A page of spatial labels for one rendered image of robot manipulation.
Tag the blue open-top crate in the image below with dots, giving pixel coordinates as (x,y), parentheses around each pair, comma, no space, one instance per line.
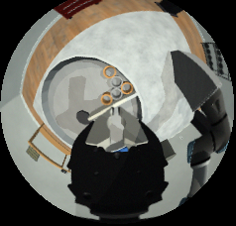
(123,150)

